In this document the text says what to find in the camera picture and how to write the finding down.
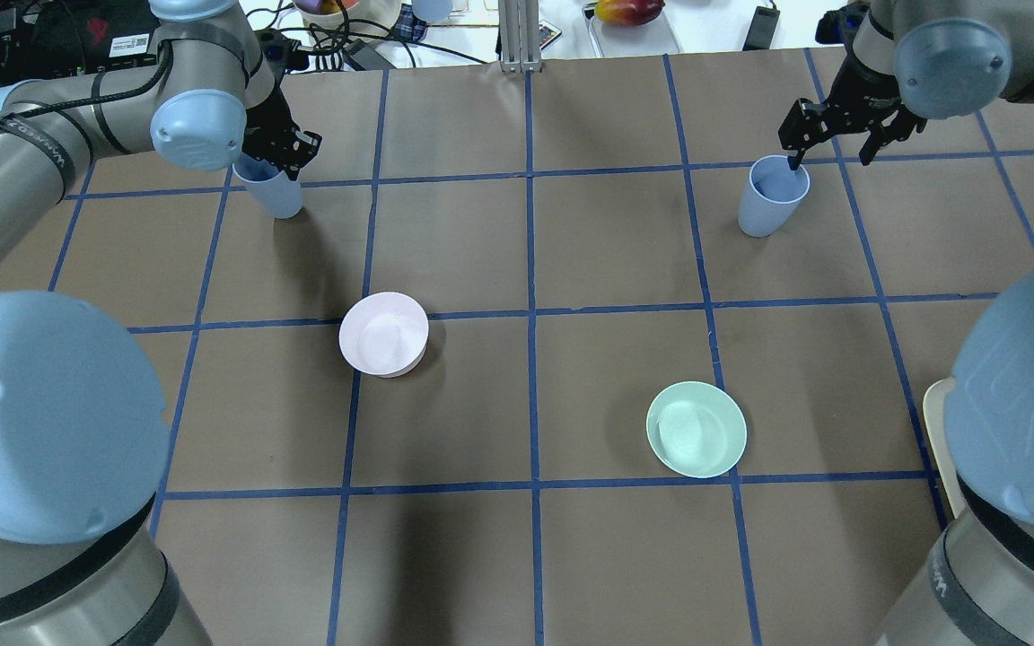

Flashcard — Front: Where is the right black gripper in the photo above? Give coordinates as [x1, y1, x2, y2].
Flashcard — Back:
[778, 49, 927, 171]

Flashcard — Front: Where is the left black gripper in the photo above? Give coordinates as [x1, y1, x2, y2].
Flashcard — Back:
[243, 76, 321, 173]

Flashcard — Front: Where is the blue cup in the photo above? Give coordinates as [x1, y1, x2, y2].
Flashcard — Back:
[736, 155, 811, 238]
[231, 154, 304, 218]

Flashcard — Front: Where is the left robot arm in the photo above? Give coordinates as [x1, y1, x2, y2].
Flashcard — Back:
[0, 1, 320, 645]

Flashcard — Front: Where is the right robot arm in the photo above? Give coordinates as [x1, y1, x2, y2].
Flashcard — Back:
[778, 1, 1034, 645]

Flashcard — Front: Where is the black power adapter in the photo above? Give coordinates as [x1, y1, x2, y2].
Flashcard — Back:
[741, 5, 781, 50]

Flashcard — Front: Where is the pink bowl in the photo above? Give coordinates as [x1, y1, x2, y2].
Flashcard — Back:
[339, 293, 430, 378]

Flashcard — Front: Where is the red yellow mango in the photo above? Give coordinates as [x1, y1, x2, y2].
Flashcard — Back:
[592, 0, 666, 26]

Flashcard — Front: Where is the cream white toaster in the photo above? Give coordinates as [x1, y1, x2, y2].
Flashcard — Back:
[922, 377, 968, 519]

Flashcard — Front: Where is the small remote control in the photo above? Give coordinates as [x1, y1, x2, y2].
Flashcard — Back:
[539, 20, 562, 50]

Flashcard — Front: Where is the green bowl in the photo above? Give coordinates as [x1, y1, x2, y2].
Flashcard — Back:
[644, 381, 749, 479]

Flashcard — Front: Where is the aluminium frame post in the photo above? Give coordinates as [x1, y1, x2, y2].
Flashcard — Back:
[497, 0, 543, 74]

